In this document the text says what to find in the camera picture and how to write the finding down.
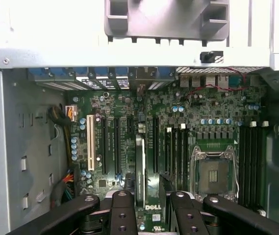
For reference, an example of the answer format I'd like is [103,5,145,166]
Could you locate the grey power supply unit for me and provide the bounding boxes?
[0,70,68,235]

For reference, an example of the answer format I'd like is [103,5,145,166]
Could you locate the blue card clip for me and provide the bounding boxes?
[115,68,129,79]
[50,68,68,80]
[27,68,50,80]
[94,68,110,79]
[157,68,175,79]
[74,68,90,79]

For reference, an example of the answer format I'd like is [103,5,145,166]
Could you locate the grey parts rack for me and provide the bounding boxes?
[103,0,230,47]

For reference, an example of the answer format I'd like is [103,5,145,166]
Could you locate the thin red black wire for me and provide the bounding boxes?
[187,66,248,96]

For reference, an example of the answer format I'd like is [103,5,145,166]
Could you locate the coloured power wire bundle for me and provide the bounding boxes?
[52,171,75,211]

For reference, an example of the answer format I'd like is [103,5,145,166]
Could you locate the green motherboard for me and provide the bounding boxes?
[64,83,267,235]

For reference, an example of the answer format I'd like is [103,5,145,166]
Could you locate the teal serial port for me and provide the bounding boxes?
[228,75,243,88]

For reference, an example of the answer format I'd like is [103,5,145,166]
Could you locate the white power connector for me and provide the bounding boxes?
[65,105,78,122]

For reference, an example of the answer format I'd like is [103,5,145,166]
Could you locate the long black expansion slot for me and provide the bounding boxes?
[114,117,123,175]
[152,117,160,175]
[101,117,110,175]

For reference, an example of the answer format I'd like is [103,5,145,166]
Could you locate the white expansion slot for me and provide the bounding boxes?
[86,114,96,171]

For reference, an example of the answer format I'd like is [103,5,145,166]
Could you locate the CPU socket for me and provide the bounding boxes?
[190,145,239,203]

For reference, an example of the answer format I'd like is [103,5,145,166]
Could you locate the thin wire locking lever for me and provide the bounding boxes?
[234,168,240,197]

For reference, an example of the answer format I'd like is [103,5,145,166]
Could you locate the RAM slot white clips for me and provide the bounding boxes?
[246,121,257,209]
[179,123,187,182]
[258,121,269,209]

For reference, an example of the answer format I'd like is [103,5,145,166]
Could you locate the black case lock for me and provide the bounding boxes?
[199,50,225,64]

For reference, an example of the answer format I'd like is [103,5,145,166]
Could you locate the black sleeved power cable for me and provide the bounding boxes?
[47,104,73,169]

